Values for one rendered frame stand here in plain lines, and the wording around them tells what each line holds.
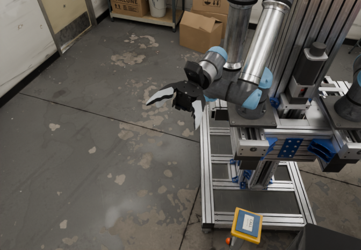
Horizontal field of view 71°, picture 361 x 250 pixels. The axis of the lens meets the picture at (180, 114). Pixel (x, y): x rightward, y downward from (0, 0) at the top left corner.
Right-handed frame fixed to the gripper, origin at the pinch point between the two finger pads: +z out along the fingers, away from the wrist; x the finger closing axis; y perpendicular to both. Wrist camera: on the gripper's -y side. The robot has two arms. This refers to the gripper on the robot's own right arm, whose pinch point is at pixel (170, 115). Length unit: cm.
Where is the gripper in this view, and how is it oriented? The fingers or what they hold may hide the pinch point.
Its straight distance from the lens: 66.3
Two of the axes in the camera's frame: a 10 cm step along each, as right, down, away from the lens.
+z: -4.7, 6.5, -6.0
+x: -8.8, -4.3, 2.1
